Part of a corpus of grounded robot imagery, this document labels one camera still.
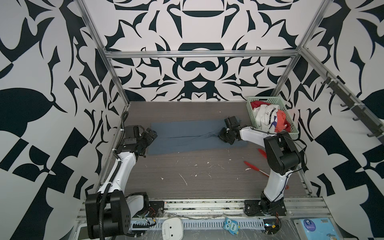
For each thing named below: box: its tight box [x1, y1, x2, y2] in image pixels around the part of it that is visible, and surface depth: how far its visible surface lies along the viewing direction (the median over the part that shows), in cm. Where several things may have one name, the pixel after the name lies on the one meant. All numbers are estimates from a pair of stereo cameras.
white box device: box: [162, 217, 184, 240], surface depth 68 cm
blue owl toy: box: [223, 217, 241, 235], surface depth 70 cm
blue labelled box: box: [293, 217, 342, 240], surface depth 66 cm
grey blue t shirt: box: [147, 120, 248, 156], surface depth 99 cm
